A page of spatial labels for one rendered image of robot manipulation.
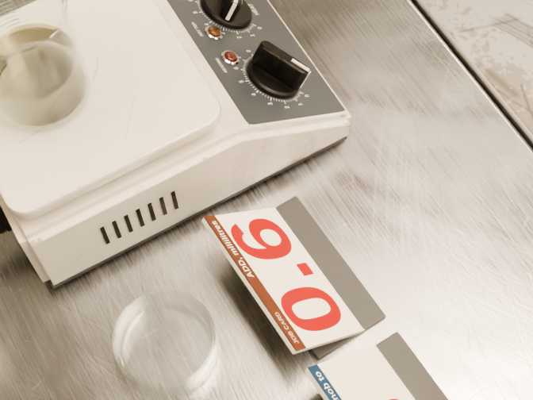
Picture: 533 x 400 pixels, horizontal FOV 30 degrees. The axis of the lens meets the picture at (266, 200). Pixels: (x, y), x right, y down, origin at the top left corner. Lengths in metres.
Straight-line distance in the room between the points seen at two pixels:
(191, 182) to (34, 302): 0.12
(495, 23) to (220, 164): 0.22
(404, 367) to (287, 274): 0.08
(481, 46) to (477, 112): 0.05
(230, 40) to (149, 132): 0.10
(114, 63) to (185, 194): 0.08
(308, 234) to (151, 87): 0.13
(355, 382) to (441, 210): 0.13
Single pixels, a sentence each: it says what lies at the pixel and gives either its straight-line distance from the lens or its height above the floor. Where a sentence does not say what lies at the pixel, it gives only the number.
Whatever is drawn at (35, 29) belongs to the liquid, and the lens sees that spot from 0.52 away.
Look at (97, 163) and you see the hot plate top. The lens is 0.50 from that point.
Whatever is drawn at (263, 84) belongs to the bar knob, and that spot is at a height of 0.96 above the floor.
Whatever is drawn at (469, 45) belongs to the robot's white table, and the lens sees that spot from 0.65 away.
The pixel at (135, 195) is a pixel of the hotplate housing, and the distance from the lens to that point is 0.52.
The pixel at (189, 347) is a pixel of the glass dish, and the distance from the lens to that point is 0.55.
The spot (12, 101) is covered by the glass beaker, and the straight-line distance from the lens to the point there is 0.49.
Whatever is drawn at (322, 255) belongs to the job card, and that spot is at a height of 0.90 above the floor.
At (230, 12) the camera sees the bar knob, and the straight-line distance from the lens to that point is 0.58.
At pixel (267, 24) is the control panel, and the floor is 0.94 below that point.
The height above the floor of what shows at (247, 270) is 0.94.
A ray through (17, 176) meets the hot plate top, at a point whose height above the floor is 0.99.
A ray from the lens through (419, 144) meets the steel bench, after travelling 0.60.
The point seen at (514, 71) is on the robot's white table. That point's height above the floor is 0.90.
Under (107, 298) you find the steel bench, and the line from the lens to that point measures 0.56.
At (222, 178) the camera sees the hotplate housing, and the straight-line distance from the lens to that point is 0.55.
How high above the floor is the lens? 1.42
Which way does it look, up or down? 63 degrees down
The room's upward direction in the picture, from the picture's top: 4 degrees counter-clockwise
